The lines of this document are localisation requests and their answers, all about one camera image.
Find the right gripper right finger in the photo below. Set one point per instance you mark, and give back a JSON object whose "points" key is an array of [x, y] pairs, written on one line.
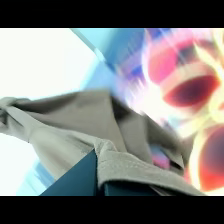
{"points": [[126, 190]]}

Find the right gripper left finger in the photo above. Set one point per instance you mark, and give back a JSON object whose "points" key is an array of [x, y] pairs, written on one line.
{"points": [[78, 180]]}

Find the brown shirt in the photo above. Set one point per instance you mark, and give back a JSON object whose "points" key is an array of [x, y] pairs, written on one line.
{"points": [[83, 123]]}

